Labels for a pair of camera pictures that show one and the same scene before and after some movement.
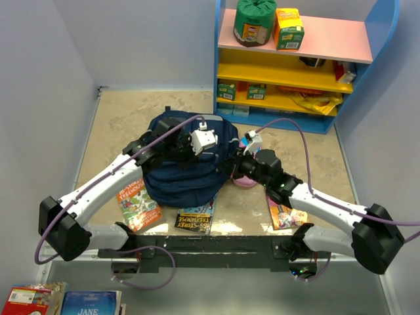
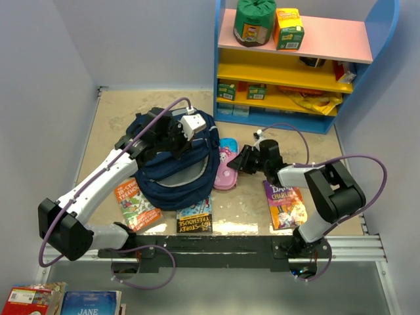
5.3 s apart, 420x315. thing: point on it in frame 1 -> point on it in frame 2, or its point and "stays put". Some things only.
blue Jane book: x=92 y=302 stays put
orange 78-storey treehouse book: x=136 y=208 stays put
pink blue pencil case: x=245 y=181 -> x=226 y=176
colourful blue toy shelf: x=304 y=86 stays put
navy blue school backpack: x=199 y=180 -> x=136 y=119
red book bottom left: x=42 y=298 stays put
